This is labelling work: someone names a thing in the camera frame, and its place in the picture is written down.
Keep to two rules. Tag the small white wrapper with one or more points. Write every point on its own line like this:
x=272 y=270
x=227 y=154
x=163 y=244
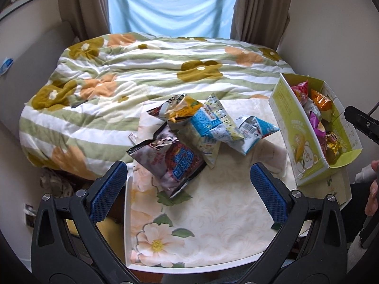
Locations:
x=132 y=137

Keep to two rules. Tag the yellow cushion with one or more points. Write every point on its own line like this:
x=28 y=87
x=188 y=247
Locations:
x=111 y=227

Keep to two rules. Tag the gold silver snack packet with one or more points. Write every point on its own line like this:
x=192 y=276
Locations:
x=180 y=109

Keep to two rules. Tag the wall socket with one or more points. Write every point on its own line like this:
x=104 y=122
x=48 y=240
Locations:
x=29 y=214

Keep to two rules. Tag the grey headboard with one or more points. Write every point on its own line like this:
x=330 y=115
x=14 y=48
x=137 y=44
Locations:
x=35 y=50

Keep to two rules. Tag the brown patterned cloth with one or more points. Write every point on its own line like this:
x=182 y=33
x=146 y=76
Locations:
x=56 y=183

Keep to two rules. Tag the person's right hand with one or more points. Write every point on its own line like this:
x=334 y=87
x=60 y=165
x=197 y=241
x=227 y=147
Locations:
x=374 y=192

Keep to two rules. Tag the yellow snack packet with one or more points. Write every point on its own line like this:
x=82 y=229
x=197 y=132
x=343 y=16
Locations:
x=333 y=143

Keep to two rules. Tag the large silver blue snack packet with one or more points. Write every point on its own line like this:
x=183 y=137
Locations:
x=312 y=109

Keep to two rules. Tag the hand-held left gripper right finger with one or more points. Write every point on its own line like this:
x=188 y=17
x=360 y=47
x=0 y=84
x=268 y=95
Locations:
x=269 y=192

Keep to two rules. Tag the blue white tissue pack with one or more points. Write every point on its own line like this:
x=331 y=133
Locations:
x=6 y=65

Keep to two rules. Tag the purple snack packet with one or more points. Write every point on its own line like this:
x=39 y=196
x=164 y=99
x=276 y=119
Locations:
x=315 y=125

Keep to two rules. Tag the pink snack packet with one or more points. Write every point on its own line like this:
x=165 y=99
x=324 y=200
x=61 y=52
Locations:
x=299 y=90

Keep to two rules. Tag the floral striped duvet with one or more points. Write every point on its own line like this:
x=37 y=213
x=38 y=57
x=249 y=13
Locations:
x=148 y=65

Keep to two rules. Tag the blue white snack packet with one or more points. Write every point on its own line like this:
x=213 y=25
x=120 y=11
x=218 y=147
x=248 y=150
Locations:
x=207 y=124

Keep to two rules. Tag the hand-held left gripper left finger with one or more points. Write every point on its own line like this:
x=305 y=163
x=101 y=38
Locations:
x=108 y=192

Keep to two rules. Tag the green cardboard box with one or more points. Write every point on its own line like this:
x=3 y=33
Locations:
x=299 y=130

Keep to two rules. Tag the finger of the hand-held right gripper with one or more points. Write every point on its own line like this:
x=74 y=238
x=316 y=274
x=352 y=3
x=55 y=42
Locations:
x=361 y=122

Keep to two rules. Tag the light blue cloth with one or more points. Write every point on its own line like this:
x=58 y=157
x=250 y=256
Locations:
x=171 y=6

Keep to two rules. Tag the brown curtain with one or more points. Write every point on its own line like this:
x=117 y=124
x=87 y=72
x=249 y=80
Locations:
x=260 y=9
x=83 y=3

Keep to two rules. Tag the orange snack packet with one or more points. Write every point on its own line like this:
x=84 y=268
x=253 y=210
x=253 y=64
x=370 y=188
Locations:
x=321 y=102

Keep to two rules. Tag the white table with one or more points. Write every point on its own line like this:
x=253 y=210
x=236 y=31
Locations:
x=128 y=236

